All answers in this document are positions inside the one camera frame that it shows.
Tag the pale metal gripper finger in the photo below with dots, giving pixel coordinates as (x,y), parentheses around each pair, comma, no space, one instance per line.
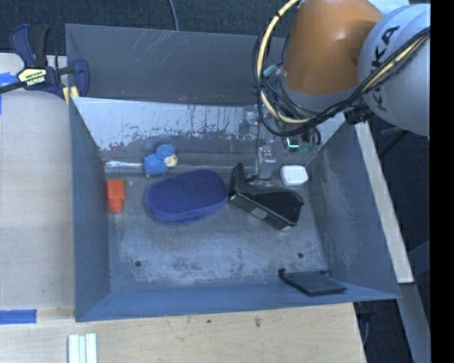
(264,152)
(271,168)

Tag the white small box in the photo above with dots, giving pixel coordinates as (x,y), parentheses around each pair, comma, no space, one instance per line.
(294,175)

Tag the black stapler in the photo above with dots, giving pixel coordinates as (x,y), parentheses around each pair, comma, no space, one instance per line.
(268,204)

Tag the blue oval fabric case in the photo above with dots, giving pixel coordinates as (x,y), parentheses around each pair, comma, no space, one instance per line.
(185,197)

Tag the grey metal bin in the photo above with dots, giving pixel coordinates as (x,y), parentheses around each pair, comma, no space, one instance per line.
(212,248)

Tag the blue toy sheep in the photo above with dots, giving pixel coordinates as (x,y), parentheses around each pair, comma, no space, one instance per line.
(159,163)

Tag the black flat case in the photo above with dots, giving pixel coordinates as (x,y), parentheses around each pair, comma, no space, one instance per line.
(314,283)

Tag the orange plastic block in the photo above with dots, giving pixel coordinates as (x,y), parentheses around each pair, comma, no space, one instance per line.
(115,195)

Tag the black cylinder on white bracket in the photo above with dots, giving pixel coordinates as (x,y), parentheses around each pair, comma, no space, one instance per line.
(357,115)

